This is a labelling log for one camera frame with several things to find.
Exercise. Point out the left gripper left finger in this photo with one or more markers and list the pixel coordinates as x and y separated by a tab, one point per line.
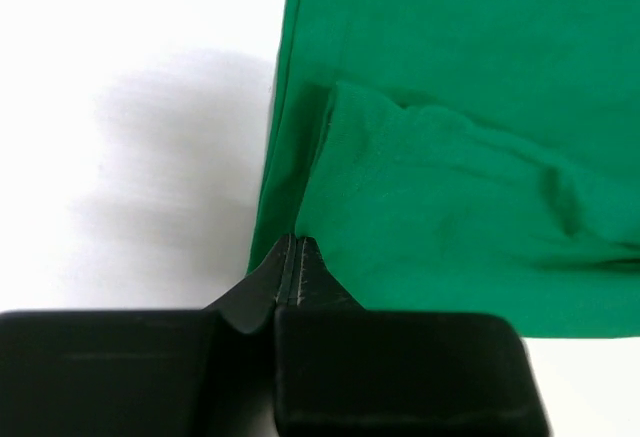
137	372

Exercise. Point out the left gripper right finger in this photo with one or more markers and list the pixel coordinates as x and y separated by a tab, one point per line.
343	370

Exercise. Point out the green t shirt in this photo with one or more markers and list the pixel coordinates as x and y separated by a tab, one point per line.
464	155

